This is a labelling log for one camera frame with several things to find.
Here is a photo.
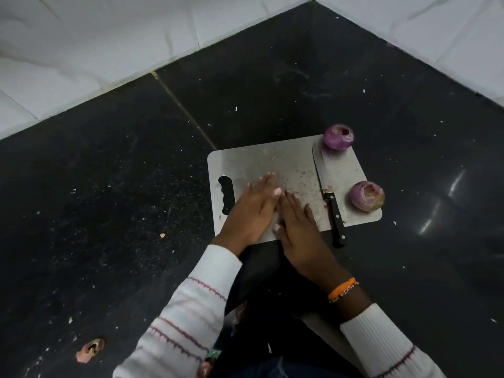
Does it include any person's left hand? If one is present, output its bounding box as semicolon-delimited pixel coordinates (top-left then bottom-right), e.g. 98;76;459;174
212;172;284;258

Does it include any person's right hand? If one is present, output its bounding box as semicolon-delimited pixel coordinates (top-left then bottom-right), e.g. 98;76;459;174
272;190;354;297

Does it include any black-handled kitchen knife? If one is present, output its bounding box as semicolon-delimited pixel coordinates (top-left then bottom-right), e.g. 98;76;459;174
312;137;349;249

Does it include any red onion with dry roots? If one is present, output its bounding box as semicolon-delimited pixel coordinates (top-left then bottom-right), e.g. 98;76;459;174
348;180;386;213

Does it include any person's right forearm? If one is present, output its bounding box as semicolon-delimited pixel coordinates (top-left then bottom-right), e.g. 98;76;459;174
329;279;448;378

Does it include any person's left forearm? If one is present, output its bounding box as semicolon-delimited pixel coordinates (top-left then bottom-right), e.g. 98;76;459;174
112;244;243;378

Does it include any orange thread wristband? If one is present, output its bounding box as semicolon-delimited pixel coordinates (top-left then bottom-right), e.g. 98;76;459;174
327;277;357;302

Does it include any steel cutting board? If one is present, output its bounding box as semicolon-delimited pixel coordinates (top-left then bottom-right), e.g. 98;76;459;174
207;134;383;245

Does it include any brown curled scrap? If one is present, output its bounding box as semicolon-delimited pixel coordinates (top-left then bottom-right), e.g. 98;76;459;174
75;337;106;365

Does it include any beaded bracelet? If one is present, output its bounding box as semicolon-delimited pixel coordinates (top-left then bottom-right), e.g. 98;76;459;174
330;281;360;305

